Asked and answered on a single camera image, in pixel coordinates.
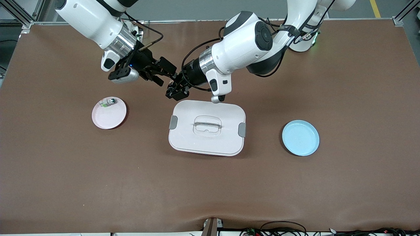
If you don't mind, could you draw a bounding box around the white lidded storage box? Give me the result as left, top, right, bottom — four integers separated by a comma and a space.
168, 100, 246, 157

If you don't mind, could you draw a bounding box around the pale pink round plate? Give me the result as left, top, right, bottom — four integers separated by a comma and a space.
92, 97, 127, 130

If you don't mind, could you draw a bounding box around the light blue round plate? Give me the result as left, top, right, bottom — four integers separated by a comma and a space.
282, 120, 320, 157

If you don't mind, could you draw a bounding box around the aluminium table edge rail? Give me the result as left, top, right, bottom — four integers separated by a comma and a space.
31, 18, 394, 25

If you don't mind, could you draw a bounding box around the black left base cable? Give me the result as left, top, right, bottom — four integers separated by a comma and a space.
262, 16, 289, 36

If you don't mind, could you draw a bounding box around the aluminium frame corner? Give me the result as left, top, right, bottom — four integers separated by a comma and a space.
0, 0, 45, 35
392, 0, 420, 27

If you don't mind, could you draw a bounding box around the metal camera post bracket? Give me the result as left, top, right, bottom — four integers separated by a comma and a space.
202, 217, 224, 236

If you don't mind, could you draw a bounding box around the black cable loop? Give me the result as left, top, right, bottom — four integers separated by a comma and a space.
260, 221, 307, 236

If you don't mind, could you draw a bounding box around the black cable bundle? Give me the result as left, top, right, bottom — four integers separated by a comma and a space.
328, 227, 420, 236

